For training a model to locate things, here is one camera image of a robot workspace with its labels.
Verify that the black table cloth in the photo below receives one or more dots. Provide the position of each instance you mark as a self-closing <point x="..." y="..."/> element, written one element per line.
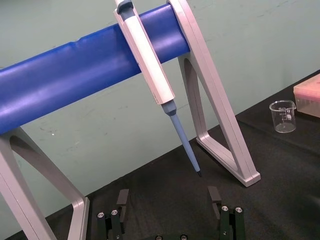
<point x="250" y="200"/>

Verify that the pink pipette tip box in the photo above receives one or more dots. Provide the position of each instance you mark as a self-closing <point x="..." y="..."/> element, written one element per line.
<point x="308" y="96"/>

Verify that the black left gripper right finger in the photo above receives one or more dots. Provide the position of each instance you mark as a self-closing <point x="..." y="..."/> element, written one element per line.
<point x="228" y="222"/>

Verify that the clear glass beaker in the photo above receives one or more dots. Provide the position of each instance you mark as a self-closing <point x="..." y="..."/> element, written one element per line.
<point x="283" y="116"/>

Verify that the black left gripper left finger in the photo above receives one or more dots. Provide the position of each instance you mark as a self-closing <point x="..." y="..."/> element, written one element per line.
<point x="117" y="220"/>

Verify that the grey and blue pipette stand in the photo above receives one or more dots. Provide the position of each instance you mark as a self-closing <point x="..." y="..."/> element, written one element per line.
<point x="82" y="72"/>

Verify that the white and blue pipette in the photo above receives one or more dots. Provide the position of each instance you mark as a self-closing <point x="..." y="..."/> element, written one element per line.
<point x="147" y="62"/>

